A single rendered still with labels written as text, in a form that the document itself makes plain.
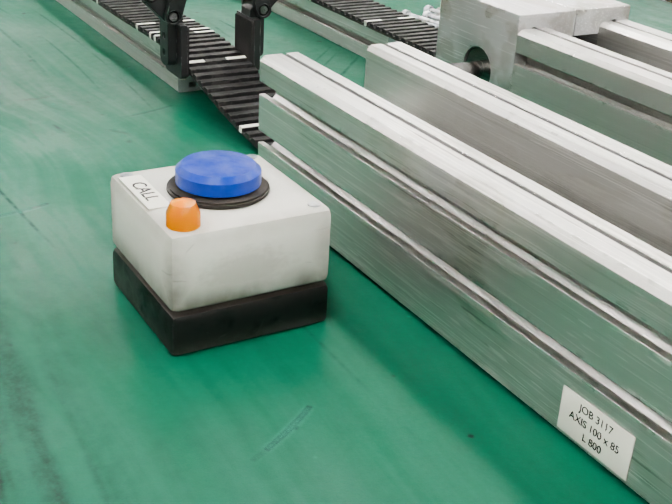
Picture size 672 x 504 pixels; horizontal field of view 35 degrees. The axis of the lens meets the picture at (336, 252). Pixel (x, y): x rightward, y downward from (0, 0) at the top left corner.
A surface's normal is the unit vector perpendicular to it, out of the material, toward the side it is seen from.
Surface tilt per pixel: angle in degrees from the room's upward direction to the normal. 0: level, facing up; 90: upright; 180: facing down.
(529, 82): 90
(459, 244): 90
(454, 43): 90
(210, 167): 3
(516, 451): 0
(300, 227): 90
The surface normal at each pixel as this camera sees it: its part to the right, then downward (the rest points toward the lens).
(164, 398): 0.05, -0.90
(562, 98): -0.87, 0.18
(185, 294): 0.50, 0.40
